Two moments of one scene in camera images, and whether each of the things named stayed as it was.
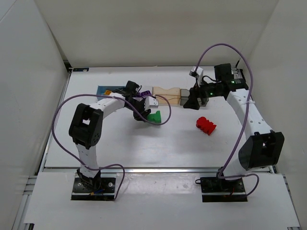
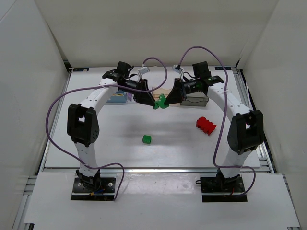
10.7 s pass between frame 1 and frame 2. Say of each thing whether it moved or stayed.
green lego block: moved
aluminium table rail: stayed
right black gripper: moved
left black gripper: moved
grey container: stayed
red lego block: stayed
